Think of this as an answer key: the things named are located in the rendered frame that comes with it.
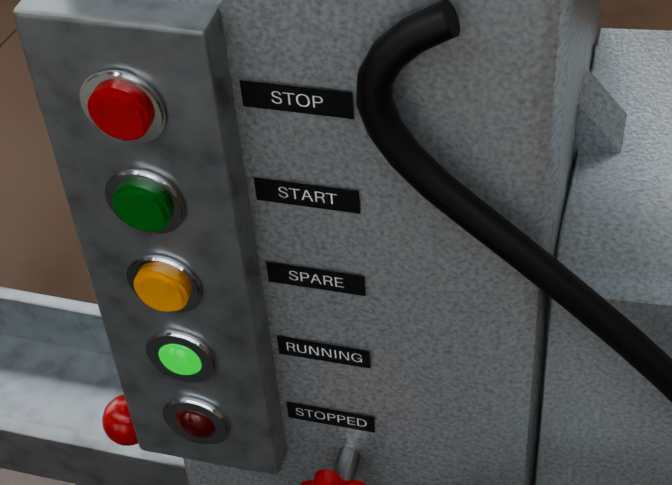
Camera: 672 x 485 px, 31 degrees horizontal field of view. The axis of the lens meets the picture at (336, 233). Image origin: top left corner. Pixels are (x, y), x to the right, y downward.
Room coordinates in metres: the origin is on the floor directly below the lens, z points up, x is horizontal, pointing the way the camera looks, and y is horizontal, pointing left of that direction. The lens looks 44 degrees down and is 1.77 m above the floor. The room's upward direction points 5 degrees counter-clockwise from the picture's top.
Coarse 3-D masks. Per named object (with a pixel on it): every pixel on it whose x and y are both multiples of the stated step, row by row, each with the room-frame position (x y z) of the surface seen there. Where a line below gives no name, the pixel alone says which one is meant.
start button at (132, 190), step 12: (120, 192) 0.38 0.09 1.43; (132, 192) 0.38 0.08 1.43; (144, 192) 0.38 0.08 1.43; (156, 192) 0.38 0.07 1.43; (120, 204) 0.38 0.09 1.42; (132, 204) 0.38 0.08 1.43; (144, 204) 0.38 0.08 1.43; (156, 204) 0.38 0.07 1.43; (168, 204) 0.38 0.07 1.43; (120, 216) 0.38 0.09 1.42; (132, 216) 0.38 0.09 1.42; (144, 216) 0.38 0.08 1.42; (156, 216) 0.38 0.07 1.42; (168, 216) 0.38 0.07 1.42; (144, 228) 0.38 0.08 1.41; (156, 228) 0.38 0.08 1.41
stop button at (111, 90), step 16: (96, 96) 0.38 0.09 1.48; (112, 96) 0.38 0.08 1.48; (128, 96) 0.38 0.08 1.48; (96, 112) 0.38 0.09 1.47; (112, 112) 0.38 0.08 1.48; (128, 112) 0.38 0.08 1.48; (144, 112) 0.38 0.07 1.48; (112, 128) 0.38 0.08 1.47; (128, 128) 0.38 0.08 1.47; (144, 128) 0.38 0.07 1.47
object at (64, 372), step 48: (0, 288) 0.64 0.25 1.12; (0, 336) 0.63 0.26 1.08; (48, 336) 0.62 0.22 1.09; (96, 336) 0.61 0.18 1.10; (0, 384) 0.59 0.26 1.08; (48, 384) 0.58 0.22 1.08; (96, 384) 0.58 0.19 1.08; (0, 432) 0.51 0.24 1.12; (48, 432) 0.50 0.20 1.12; (96, 432) 0.53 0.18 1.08; (96, 480) 0.49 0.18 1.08; (144, 480) 0.48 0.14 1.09
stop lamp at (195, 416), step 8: (176, 416) 0.39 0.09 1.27; (184, 416) 0.38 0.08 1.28; (192, 416) 0.38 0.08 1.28; (200, 416) 0.38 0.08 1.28; (184, 424) 0.38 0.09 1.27; (192, 424) 0.38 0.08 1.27; (200, 424) 0.38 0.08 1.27; (208, 424) 0.38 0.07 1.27; (184, 432) 0.38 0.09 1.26; (192, 432) 0.38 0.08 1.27; (200, 432) 0.38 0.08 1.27; (208, 432) 0.38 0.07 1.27
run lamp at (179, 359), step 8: (168, 344) 0.39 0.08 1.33; (160, 352) 0.39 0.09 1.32; (168, 352) 0.38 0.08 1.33; (176, 352) 0.38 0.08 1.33; (184, 352) 0.38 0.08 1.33; (192, 352) 0.38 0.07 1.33; (160, 360) 0.39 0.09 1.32; (168, 360) 0.38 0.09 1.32; (176, 360) 0.38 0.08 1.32; (184, 360) 0.38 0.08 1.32; (192, 360) 0.38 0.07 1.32; (168, 368) 0.38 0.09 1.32; (176, 368) 0.38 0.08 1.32; (184, 368) 0.38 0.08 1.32; (192, 368) 0.38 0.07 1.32; (200, 368) 0.38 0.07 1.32
